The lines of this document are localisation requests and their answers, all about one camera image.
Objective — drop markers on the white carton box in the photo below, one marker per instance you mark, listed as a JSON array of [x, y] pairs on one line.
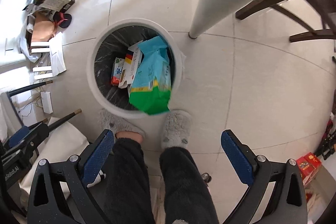
[[133, 59]]

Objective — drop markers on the red yellow carton box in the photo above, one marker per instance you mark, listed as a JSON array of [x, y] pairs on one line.
[[308, 165]]

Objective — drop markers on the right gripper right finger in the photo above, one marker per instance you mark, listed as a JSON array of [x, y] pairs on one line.
[[287, 203]]

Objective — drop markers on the teal green plastic bag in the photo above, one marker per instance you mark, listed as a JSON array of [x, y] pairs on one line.
[[151, 88]]

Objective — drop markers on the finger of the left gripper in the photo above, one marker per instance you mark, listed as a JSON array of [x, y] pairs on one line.
[[33, 139], [17, 137]]

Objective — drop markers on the grey fuzzy slipper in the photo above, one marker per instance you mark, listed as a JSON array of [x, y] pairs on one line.
[[108, 121], [176, 129]]

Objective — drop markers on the white round trash bin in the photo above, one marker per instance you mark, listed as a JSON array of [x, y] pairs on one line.
[[113, 42]]

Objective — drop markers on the small milk carton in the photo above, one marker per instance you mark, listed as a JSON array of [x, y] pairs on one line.
[[117, 71]]

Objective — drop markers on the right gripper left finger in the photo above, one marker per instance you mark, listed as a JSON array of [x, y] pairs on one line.
[[47, 203]]

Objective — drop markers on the left grey fuzzy slipper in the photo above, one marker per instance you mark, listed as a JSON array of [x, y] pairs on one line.
[[108, 121]]

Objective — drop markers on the right grey fuzzy slipper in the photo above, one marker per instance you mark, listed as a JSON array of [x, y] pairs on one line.
[[176, 129]]

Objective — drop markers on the black fleece clothed legs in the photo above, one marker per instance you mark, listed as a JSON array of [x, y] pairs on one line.
[[128, 193]]

